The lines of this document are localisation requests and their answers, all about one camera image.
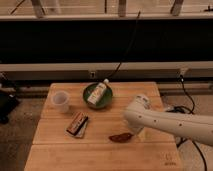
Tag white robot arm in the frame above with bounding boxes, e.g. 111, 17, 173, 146
123, 94, 213, 146

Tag white bottle in bowl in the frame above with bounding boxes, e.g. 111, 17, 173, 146
87, 79, 109, 105

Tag green bowl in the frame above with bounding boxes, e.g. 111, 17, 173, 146
82, 83, 113, 109

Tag translucent plastic cup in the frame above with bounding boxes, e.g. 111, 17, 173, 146
51, 91, 69, 113

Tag brown snack packet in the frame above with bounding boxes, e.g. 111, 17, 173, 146
66, 113, 89, 138

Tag dark object at left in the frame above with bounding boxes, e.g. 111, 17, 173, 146
0, 72, 20, 125

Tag white wall outlet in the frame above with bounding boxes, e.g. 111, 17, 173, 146
89, 71, 96, 79

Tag black hanging cable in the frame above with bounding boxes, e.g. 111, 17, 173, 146
105, 10, 142, 81

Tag black floor cables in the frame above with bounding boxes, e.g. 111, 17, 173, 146
165, 74, 208, 171

